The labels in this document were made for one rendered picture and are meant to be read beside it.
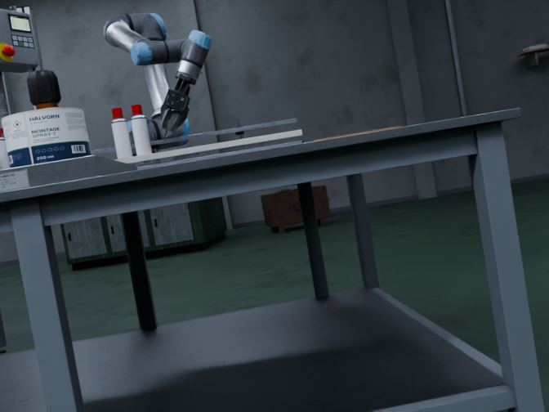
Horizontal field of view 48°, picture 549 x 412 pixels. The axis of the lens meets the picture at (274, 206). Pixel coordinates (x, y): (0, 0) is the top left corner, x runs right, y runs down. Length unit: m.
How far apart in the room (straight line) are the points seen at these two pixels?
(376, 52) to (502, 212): 9.84
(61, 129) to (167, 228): 6.61
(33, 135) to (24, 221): 0.32
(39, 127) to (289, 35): 9.77
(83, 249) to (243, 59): 4.61
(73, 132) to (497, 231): 1.03
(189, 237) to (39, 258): 6.81
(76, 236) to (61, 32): 4.73
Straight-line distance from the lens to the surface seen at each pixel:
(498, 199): 1.43
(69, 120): 1.63
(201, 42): 2.12
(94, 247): 8.51
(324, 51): 11.16
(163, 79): 2.49
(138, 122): 2.11
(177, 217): 8.13
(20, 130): 1.63
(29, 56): 2.34
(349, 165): 1.34
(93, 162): 1.36
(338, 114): 11.01
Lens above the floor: 0.77
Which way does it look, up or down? 3 degrees down
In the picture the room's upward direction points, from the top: 9 degrees counter-clockwise
